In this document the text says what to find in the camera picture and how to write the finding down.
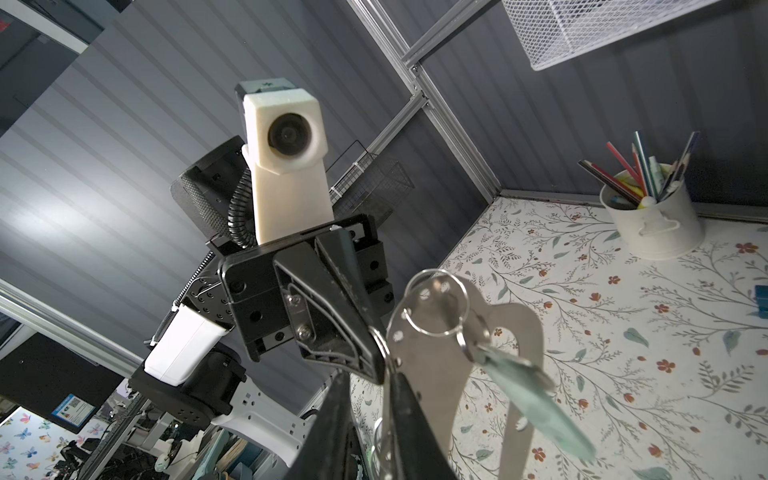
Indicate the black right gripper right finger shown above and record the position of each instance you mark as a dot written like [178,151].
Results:
[417,455]

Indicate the teal stapler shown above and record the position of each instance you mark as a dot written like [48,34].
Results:
[761,298]

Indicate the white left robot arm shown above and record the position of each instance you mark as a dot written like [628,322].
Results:
[189,372]

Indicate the silver metal carabiner key holder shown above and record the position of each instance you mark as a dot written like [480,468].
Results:
[421,343]

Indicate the black wire wall basket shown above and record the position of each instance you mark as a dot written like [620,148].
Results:
[374,185]

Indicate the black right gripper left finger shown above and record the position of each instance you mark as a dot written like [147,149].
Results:
[330,450]

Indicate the white metal pen cup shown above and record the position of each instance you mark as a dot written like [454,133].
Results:
[662,231]

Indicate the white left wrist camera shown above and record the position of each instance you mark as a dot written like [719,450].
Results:
[285,147]

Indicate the white wire mesh basket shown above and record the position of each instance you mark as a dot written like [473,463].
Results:
[552,32]

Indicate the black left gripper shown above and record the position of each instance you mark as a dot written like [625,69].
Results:
[327,287]

